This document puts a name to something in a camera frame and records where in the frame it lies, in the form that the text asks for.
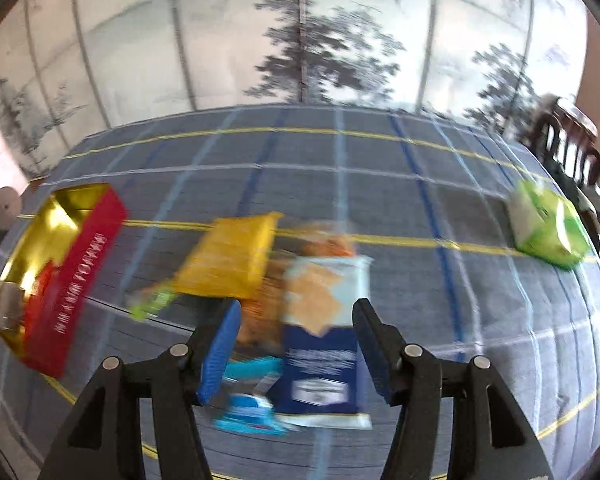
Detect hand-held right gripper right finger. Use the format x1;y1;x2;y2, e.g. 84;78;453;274
352;298;551;480

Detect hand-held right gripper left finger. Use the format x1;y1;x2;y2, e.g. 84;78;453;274
37;300;243;480

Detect blue cracker packet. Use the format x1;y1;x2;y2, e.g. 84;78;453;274
270;255;373;428

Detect orange fried twist packet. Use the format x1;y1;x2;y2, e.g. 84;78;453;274
237;230;356;351

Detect red tin box gold inside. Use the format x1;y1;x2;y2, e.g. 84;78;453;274
0;183;130;380

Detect red snack packet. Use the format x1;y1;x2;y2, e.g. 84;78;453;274
22;260;63;321

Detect small teal snack packet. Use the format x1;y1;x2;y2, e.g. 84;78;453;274
225;357;282;380
214;392;287;436

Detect small green snack packet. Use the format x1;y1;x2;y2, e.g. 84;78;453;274
127;285;178;322

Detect gold foil snack packet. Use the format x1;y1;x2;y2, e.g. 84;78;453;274
172;212;283;300

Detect green tissue pack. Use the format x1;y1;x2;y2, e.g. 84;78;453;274
509;180;591;268

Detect round grey disc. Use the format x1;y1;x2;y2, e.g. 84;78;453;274
0;186;23;228

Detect dark wooden chairs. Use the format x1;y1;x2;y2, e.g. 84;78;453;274
550;160;600;266

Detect painted folding screen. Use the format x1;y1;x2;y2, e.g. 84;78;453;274
0;0;588;178

